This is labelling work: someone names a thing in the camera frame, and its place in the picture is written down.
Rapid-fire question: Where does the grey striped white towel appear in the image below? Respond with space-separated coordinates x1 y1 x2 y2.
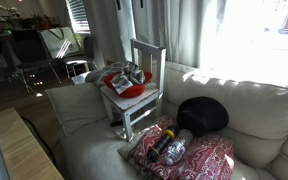
109 61 148 96

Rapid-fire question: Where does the orange sequin hat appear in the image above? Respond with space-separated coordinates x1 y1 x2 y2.
103 70 154 100

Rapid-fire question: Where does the grey white patterned pillow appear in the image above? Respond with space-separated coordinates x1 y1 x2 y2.
71 61 128 89

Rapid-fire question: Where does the small white wooden chair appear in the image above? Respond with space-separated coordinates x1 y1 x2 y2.
99 37 168 141

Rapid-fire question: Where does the black office chair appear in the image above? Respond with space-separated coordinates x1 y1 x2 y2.
9 28 64 93

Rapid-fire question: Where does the cream throw pillow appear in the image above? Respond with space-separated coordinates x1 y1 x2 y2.
45 82 109 137

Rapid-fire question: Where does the black felt hat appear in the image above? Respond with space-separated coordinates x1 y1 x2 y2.
176 96 230 138

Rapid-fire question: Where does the window blind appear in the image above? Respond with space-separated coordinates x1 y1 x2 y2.
65 0 92 35

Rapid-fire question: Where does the white curtain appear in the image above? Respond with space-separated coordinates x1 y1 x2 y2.
83 0 230 70

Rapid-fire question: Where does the white shopping bag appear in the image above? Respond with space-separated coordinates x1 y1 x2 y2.
38 26 82 60

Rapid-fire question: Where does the small white stool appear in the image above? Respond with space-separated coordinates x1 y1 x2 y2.
63 58 90 80

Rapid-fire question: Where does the potted plant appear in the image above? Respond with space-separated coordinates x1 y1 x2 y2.
30 12 54 31

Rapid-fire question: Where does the silver black bottle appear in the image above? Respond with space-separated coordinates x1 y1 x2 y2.
146 127 180 164

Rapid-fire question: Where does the clear plastic water bottle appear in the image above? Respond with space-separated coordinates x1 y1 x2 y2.
164 128 194 167

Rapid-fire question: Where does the cream fabric sofa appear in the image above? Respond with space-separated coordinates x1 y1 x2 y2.
45 60 288 180

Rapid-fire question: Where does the red patterned fringed scarf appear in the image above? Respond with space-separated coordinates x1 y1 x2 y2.
132 115 236 180

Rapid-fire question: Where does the light wooden table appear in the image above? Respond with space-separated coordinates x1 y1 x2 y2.
0 106 65 180

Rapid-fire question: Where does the black floor cable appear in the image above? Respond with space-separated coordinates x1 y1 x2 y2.
19 115 57 165

